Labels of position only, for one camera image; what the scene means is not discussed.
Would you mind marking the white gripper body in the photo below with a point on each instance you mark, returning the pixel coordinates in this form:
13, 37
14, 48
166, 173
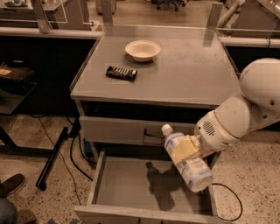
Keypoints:
206, 135

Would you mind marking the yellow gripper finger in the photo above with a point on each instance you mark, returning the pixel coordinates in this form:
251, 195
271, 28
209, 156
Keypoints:
184, 149
203, 153

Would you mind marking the clear plastic water bottle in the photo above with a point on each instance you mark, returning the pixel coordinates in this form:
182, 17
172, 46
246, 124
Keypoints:
195, 172

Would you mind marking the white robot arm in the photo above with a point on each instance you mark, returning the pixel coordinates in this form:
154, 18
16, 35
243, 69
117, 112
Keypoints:
254, 106

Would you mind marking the open middle drawer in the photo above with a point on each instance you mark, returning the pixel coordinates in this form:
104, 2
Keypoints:
131, 190

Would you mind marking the grey drawer cabinet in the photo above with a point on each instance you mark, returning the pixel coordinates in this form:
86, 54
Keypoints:
191, 75

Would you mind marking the dark striped snack bar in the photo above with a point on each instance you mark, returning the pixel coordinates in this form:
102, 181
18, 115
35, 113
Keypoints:
121, 73

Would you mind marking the white paper bowl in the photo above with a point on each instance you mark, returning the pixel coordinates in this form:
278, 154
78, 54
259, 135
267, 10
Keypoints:
142, 50

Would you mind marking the office chair base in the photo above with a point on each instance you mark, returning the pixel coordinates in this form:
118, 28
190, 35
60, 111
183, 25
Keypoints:
175, 3

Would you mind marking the black metal stand leg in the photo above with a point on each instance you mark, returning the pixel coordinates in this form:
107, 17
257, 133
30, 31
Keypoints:
41, 182

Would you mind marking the dark side table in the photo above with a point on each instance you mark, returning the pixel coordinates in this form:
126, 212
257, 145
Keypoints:
15, 85

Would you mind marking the brown shoe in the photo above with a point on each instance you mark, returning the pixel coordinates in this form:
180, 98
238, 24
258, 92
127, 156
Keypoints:
11, 184

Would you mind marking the blue jeans leg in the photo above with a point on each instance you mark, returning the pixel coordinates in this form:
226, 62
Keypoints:
8, 212

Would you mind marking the closed top drawer with handle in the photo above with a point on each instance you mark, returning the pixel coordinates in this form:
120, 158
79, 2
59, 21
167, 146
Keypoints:
128, 131

